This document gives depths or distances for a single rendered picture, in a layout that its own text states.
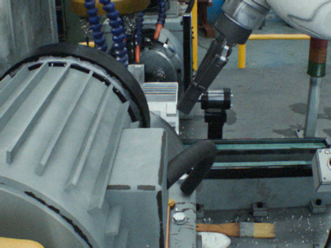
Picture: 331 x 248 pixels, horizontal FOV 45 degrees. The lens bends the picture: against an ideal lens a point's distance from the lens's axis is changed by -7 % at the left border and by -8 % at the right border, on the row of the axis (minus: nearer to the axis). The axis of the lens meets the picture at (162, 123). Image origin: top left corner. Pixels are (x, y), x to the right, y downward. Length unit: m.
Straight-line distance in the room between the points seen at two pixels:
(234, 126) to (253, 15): 0.70
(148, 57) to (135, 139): 0.85
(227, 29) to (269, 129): 0.68
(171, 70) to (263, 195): 0.43
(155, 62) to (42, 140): 0.92
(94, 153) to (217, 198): 0.77
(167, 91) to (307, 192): 0.44
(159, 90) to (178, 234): 0.54
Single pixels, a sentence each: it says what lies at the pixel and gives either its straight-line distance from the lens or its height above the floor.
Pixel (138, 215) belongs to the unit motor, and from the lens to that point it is 0.31.
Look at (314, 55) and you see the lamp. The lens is 1.32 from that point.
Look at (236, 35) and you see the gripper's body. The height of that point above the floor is 1.26.
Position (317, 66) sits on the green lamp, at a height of 1.06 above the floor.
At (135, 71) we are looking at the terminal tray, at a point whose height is 1.13.
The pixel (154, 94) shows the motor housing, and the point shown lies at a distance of 0.97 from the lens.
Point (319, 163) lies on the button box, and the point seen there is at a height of 1.07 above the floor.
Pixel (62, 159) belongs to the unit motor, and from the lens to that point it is 0.29.
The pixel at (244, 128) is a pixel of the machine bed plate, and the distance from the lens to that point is 1.47.
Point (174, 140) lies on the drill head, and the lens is 0.77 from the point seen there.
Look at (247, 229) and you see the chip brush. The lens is 1.03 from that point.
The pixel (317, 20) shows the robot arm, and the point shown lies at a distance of 0.68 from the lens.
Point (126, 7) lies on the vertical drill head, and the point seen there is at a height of 1.31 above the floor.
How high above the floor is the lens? 1.49
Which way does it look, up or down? 27 degrees down
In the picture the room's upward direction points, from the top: 2 degrees counter-clockwise
